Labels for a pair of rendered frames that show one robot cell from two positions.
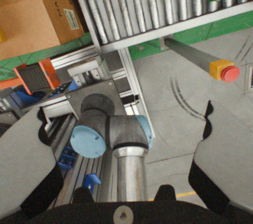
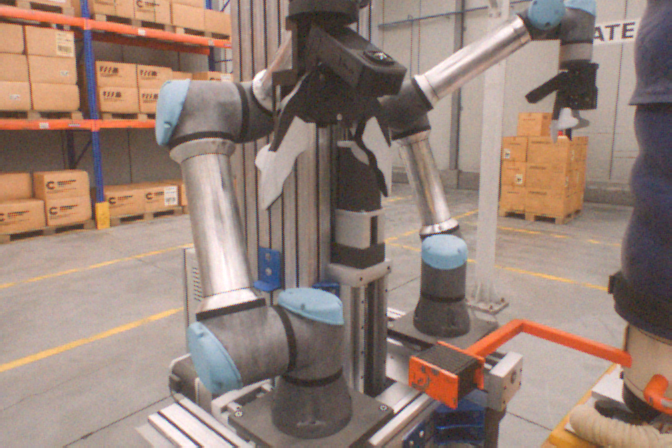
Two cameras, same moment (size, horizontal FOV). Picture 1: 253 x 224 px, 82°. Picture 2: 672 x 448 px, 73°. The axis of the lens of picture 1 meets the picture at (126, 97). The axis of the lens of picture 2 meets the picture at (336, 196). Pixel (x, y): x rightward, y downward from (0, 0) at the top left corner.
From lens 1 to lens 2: 41 cm
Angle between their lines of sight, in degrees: 58
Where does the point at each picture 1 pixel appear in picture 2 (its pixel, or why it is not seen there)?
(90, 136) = (314, 304)
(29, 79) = (453, 355)
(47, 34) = not seen: outside the picture
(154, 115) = not seen: outside the picture
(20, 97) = (470, 401)
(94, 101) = (328, 403)
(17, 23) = not seen: outside the picture
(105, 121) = (296, 345)
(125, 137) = (252, 318)
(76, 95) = (371, 415)
